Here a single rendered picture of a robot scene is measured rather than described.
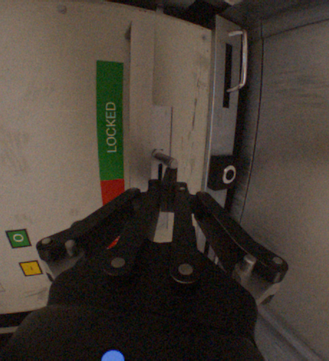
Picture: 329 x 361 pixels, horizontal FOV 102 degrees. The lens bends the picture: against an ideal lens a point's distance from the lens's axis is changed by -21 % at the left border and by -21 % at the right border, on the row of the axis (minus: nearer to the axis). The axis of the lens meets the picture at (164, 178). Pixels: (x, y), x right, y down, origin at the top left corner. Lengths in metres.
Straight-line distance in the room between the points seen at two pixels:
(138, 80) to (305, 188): 0.27
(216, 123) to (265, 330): 0.41
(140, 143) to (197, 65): 0.16
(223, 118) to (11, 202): 0.35
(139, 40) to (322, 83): 0.24
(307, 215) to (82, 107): 0.35
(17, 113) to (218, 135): 0.29
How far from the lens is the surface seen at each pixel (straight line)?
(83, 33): 0.26
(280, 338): 0.44
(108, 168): 0.25
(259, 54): 0.36
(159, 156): 0.24
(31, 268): 0.34
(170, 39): 0.29
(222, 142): 0.32
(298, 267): 0.34
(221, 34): 0.34
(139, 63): 0.22
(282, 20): 0.36
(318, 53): 0.31
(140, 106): 0.21
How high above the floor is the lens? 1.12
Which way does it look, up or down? 24 degrees down
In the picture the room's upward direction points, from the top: 96 degrees counter-clockwise
